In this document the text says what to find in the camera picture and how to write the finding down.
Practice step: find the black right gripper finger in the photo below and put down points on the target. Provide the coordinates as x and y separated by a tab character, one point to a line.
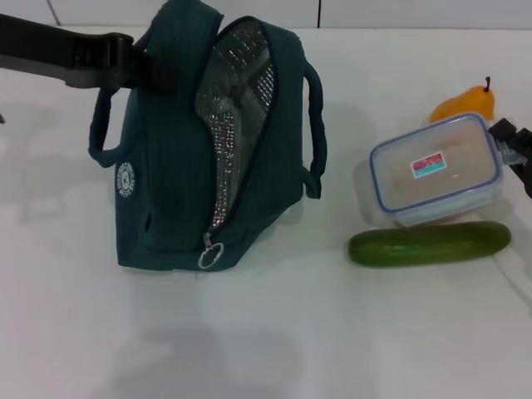
524	178
505	129

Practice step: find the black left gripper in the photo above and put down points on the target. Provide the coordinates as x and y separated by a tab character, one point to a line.
50	52

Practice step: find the orange pear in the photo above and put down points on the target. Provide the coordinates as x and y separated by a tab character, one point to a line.
461	106

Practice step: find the clear plastic food container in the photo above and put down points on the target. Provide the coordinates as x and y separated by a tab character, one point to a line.
432	170

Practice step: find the green cucumber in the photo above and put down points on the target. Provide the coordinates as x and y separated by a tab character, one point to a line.
428	245

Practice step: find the dark teal insulated lunch bag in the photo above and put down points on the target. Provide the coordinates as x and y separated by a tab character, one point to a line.
166	187

